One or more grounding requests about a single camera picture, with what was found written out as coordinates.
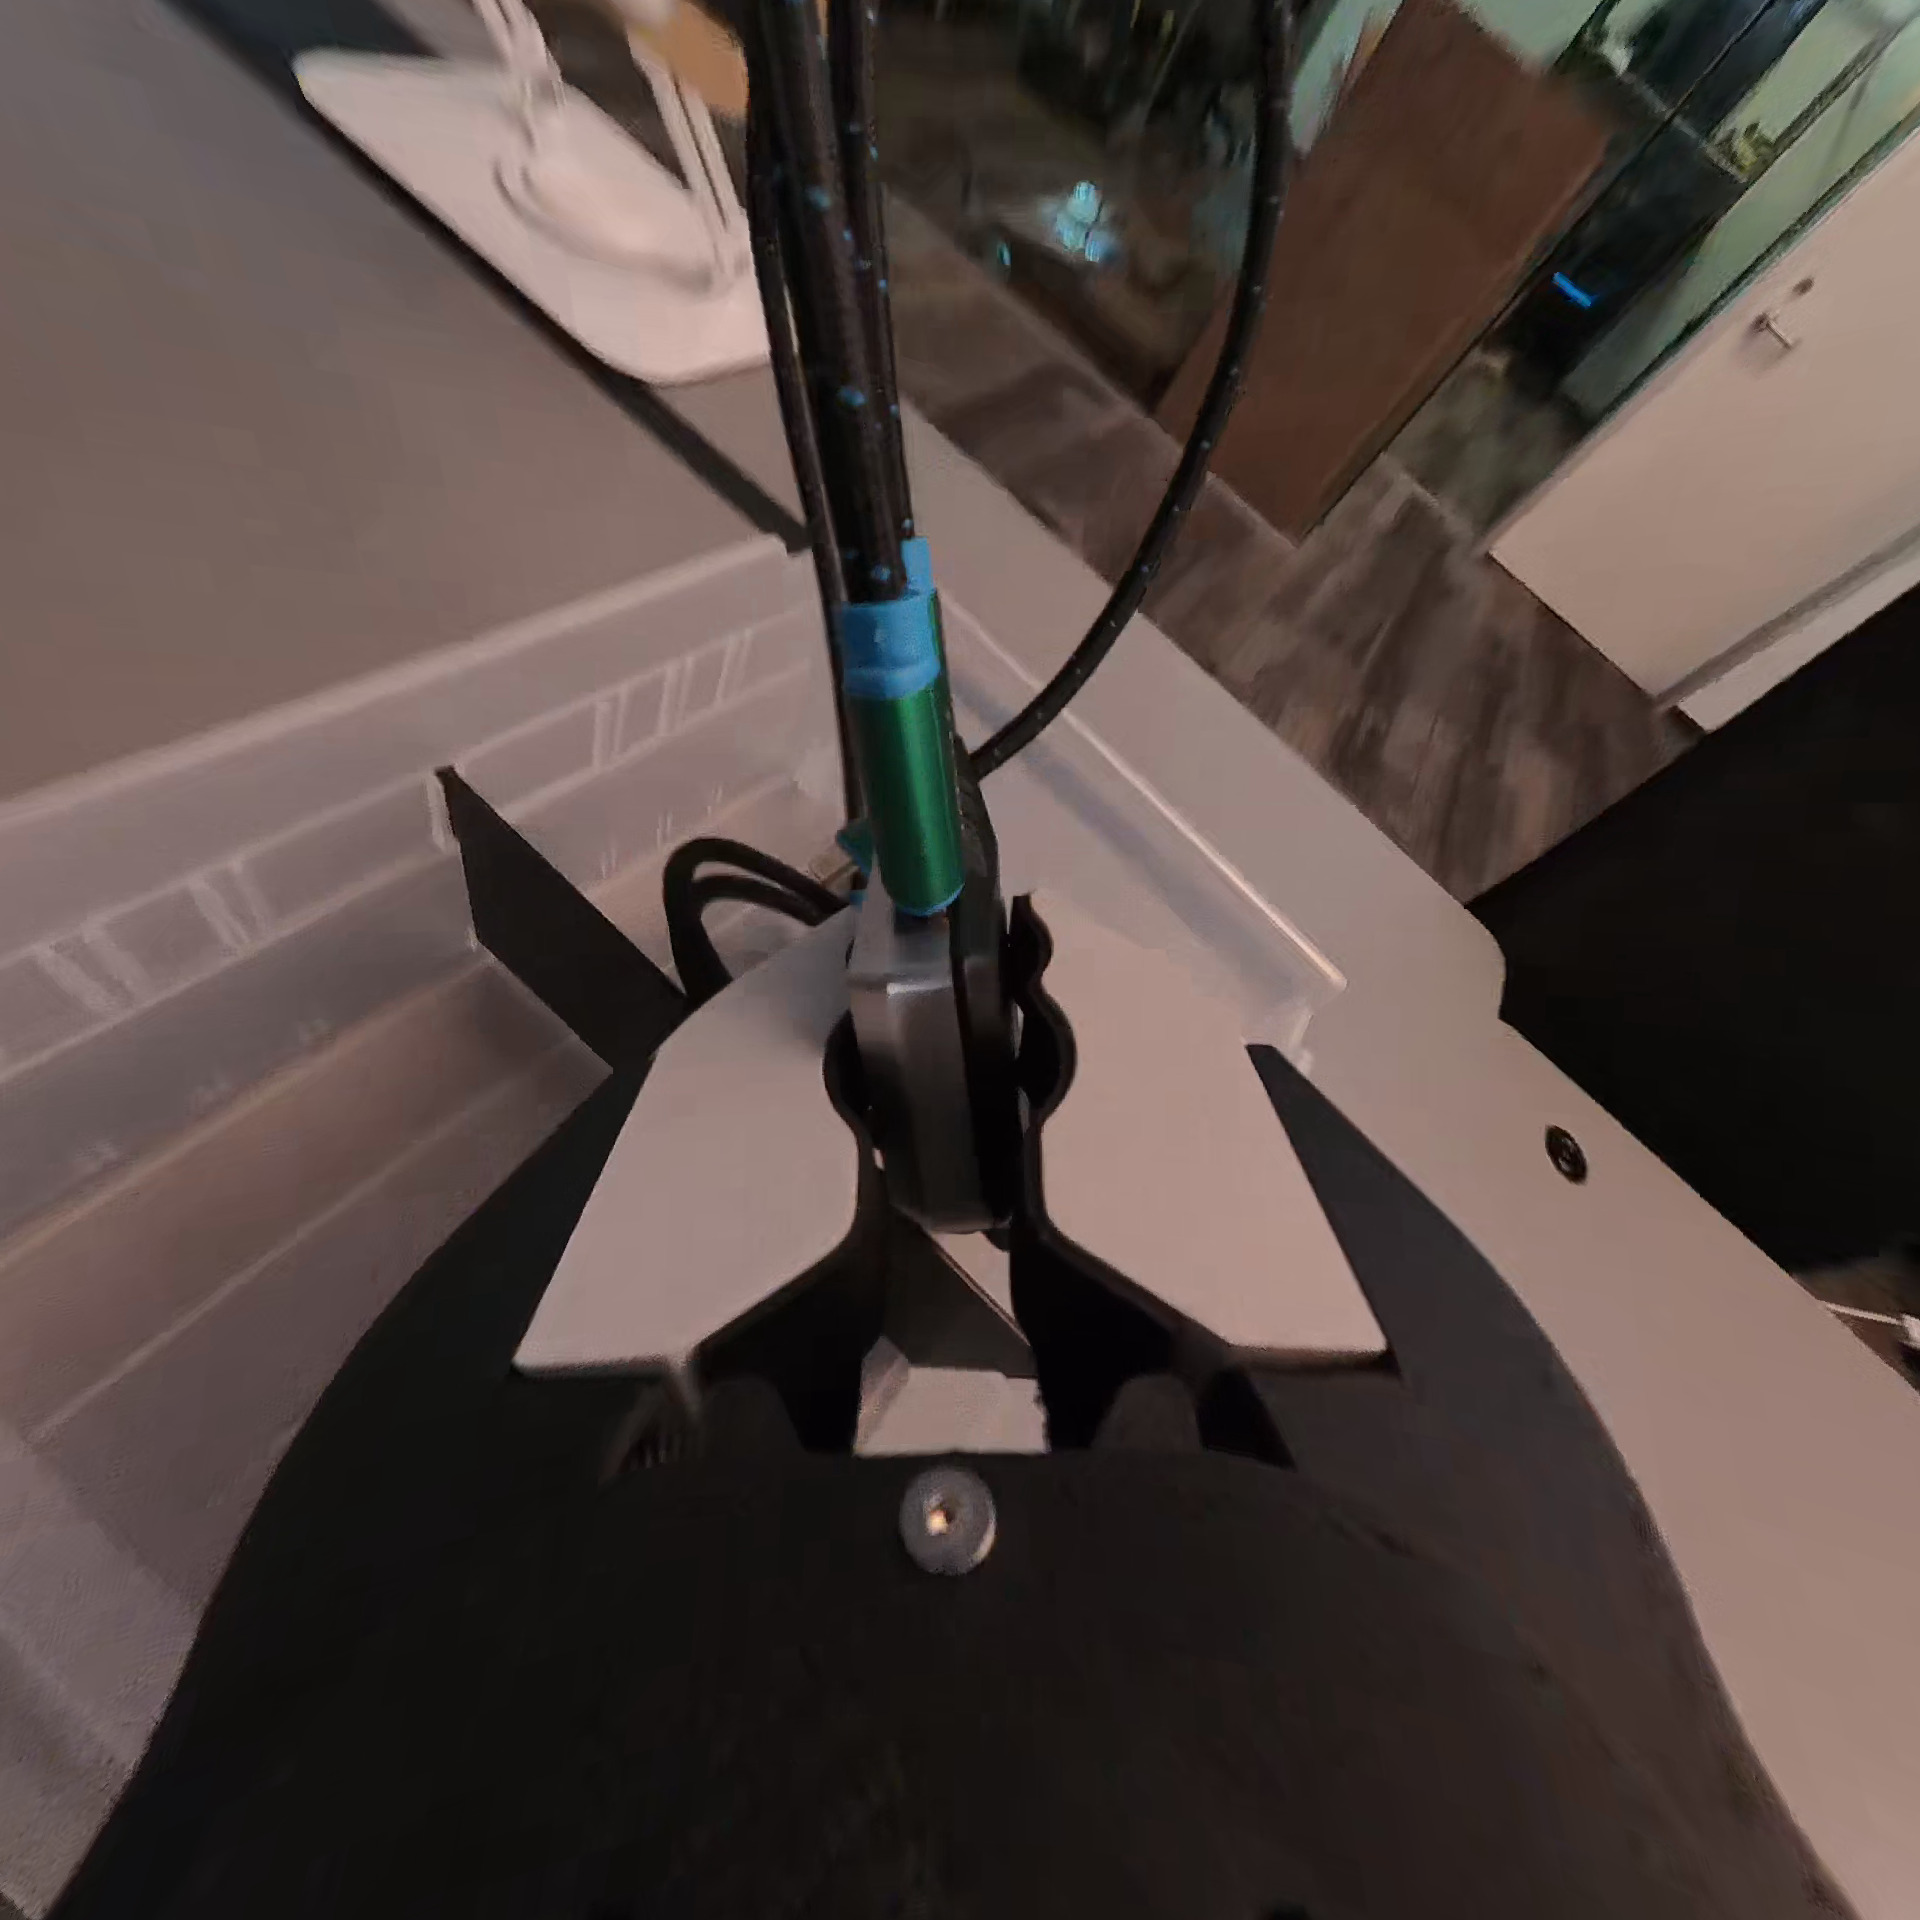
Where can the white laptop stand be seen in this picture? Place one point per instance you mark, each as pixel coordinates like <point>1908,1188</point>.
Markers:
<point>599,226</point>

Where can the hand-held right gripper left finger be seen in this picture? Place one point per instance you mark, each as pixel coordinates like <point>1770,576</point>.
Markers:
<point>706,1184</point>

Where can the black chair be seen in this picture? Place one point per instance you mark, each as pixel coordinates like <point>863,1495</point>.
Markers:
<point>1724,960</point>

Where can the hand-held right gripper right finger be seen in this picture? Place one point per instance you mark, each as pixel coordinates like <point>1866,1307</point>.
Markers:
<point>1185,1202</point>

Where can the brown wooden panel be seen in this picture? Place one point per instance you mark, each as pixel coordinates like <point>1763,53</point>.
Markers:
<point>1382,270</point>

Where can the clear plastic storage bin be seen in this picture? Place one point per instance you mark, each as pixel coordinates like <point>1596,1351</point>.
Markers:
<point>226,960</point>

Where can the black round table screw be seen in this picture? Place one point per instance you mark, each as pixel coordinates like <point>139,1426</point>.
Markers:
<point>1569,1152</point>

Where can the white power strip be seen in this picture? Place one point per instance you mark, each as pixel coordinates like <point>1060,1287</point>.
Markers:
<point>1882,1330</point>

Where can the white cabinet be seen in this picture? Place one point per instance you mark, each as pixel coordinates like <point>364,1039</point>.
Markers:
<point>1724,495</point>

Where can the black hdmi switch box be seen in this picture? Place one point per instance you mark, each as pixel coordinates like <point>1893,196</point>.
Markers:
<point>923,1067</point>

